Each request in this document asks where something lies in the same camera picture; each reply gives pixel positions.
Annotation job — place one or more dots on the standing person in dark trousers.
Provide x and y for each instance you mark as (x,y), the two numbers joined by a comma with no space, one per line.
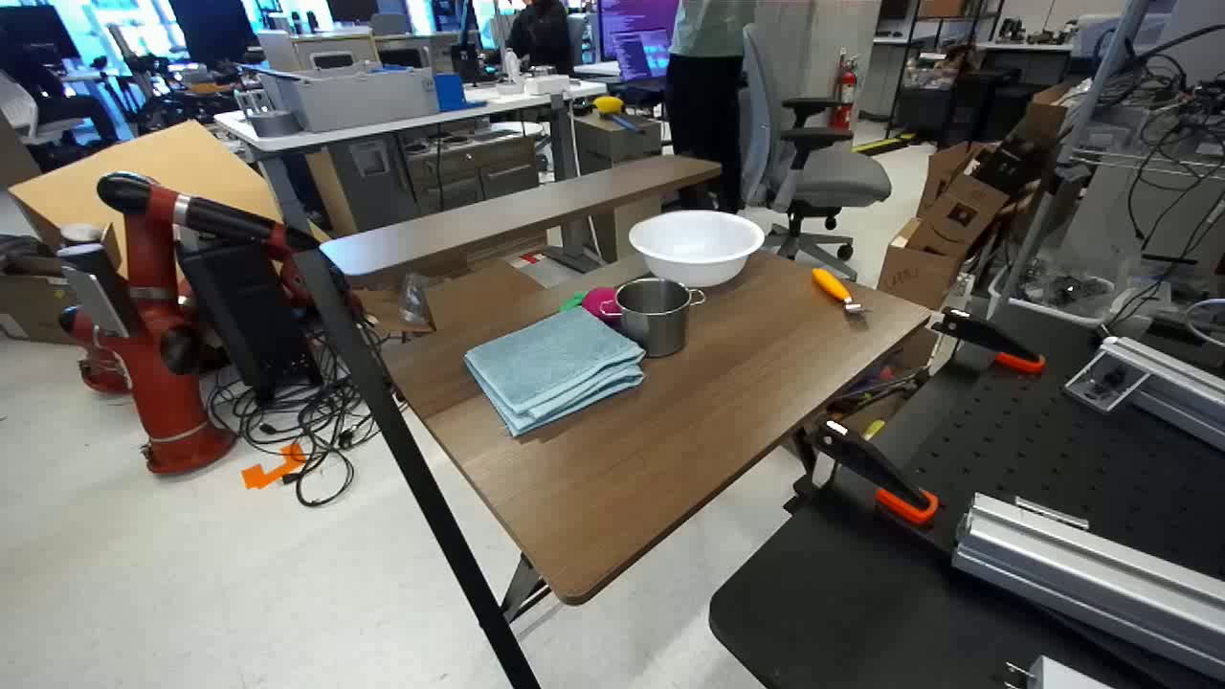
(707,99)

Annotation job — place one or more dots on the person in dark top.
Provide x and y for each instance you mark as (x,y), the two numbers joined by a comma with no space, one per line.
(540,33)

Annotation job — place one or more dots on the grey office chair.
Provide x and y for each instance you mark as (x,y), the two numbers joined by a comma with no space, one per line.
(836,174)

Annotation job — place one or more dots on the long wooden bench shelf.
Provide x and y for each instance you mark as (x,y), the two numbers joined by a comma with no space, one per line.
(512,214)

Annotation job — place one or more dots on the yellow round object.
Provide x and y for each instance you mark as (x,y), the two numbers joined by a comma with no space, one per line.
(609,103)

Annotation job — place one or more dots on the black computer box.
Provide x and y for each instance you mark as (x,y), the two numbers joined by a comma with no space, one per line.
(250,319)

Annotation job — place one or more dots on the silver aluminium extrusion rail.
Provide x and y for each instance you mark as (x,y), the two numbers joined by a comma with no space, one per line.
(1160,385)
(1095,580)

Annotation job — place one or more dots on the red fire extinguisher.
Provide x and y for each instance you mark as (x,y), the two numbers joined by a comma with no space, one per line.
(845,90)

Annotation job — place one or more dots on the large flat cardboard box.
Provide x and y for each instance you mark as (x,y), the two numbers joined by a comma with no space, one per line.
(166,164)

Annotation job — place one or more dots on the black tripod pole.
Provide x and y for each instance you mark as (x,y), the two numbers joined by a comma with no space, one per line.
(406,445)

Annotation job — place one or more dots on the folded light blue towel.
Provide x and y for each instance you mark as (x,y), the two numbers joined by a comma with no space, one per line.
(552,370)

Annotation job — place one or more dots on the grey storage box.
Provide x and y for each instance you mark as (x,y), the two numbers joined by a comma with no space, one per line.
(358,97)

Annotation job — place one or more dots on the orange floor tape piece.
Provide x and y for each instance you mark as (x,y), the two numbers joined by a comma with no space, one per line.
(268,473)

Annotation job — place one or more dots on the pink plush toy green leaf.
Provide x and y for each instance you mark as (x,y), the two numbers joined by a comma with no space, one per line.
(601,305)

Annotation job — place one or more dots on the stacked brown cardboard boxes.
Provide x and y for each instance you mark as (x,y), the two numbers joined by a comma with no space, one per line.
(951,223)

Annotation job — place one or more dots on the white plastic bowl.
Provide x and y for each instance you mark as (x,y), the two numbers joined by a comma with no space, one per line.
(695,238)

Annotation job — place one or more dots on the small silver steel pot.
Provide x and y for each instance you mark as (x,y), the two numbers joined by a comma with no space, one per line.
(652,322)

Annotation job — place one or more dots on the red robot arm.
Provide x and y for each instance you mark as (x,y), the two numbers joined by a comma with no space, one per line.
(158,370)

